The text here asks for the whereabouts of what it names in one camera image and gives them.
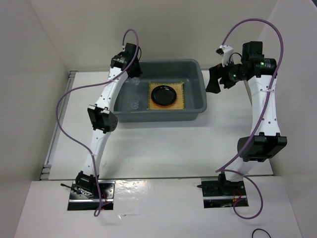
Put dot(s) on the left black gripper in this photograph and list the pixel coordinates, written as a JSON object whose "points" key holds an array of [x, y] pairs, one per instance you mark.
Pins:
{"points": [[137, 71]]}

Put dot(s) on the orange plastic plate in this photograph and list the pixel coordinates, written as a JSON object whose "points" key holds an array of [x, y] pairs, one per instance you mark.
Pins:
{"points": [[163, 105]]}

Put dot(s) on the black round plate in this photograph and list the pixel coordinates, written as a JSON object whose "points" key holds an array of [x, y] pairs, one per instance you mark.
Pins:
{"points": [[164, 95]]}

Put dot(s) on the grey plastic bin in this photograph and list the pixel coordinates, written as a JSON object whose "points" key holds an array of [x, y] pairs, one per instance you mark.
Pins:
{"points": [[164, 71]]}

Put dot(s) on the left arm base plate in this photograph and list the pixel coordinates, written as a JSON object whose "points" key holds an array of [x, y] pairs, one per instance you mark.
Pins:
{"points": [[81, 200]]}

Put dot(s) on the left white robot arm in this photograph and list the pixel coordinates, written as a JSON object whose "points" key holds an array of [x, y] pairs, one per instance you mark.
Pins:
{"points": [[124, 65]]}

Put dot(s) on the square bamboo mat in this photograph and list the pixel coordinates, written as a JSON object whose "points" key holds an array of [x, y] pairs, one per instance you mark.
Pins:
{"points": [[166, 96]]}

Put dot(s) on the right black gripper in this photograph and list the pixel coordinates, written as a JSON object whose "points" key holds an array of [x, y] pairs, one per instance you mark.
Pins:
{"points": [[215, 73]]}

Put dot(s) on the aluminium table edge rail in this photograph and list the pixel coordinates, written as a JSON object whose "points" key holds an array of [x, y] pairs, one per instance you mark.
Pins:
{"points": [[45, 173]]}

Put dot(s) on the clear glass cup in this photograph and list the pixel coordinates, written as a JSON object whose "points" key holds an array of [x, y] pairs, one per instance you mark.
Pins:
{"points": [[134, 80], [134, 102]]}

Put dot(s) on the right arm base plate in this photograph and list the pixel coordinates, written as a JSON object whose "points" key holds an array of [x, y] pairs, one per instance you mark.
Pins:
{"points": [[218, 196]]}

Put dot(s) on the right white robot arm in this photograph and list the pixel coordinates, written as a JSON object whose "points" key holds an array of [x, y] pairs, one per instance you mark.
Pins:
{"points": [[265, 140]]}

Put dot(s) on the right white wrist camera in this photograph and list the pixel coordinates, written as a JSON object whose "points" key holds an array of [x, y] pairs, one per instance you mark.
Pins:
{"points": [[225, 52]]}

